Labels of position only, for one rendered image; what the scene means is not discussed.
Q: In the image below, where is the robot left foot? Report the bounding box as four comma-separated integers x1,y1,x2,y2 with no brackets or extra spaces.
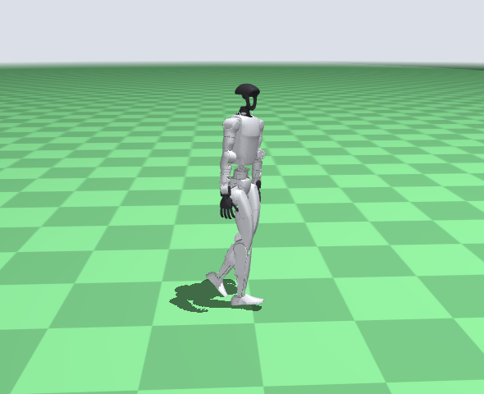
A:
206,272,228,297

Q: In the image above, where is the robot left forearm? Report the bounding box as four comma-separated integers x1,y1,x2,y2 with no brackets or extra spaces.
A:
251,159,263,185

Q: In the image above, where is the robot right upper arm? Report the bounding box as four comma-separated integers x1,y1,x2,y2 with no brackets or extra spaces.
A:
222,117,240,163

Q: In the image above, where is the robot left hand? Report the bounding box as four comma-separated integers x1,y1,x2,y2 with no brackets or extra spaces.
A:
256,180,261,202

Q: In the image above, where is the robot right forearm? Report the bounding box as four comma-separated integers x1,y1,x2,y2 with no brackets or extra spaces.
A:
219,152,232,194

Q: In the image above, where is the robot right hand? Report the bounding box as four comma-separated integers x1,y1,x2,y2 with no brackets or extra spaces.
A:
220,186,239,219

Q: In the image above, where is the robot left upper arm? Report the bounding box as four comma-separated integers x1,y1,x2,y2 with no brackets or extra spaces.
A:
256,119,265,160

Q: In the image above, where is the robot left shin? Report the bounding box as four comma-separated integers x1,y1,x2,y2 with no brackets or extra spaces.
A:
216,242,253,281

